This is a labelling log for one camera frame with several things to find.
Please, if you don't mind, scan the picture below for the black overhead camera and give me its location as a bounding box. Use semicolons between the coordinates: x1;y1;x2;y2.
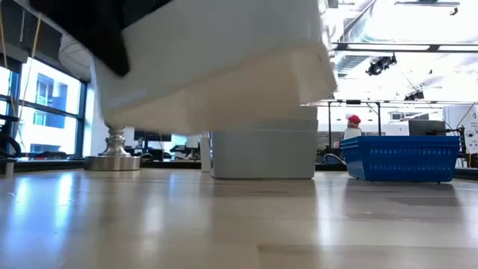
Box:
365;55;398;77

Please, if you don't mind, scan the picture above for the yellow cable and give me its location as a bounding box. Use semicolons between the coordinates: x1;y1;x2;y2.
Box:
14;10;43;120

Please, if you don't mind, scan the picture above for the person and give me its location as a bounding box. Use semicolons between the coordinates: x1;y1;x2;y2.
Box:
342;114;364;140

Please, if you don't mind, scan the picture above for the dark computer monitor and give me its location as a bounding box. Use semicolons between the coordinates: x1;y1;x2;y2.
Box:
407;119;447;137

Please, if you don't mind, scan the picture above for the black chair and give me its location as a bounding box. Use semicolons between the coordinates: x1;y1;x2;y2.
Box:
0;114;22;179

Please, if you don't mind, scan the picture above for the silver metal lamp base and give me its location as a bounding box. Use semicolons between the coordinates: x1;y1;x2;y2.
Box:
83;125;143;173

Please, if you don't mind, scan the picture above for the dark window frame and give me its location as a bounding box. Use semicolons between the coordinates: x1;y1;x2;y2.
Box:
0;52;90;162

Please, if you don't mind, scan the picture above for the grey plastic basket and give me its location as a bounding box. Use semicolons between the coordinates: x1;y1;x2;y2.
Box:
223;117;319;132
268;105;319;120
211;129;319;180

